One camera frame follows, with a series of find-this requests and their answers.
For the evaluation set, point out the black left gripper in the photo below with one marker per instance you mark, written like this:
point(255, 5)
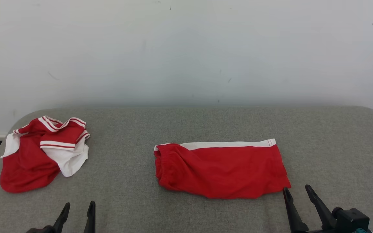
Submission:
point(42, 229)

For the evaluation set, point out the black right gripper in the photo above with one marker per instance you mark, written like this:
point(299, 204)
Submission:
point(322, 231)

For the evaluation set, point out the red and white basketball jersey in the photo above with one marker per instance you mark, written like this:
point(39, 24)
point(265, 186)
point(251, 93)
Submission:
point(28, 165)

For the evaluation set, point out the red shorts with white stripe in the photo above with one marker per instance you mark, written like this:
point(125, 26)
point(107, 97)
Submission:
point(222, 171)

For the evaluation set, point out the grey fabric sofa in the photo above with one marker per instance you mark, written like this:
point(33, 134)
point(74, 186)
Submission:
point(125, 145)

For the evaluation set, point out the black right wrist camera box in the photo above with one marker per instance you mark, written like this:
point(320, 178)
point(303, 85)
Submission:
point(351, 218)

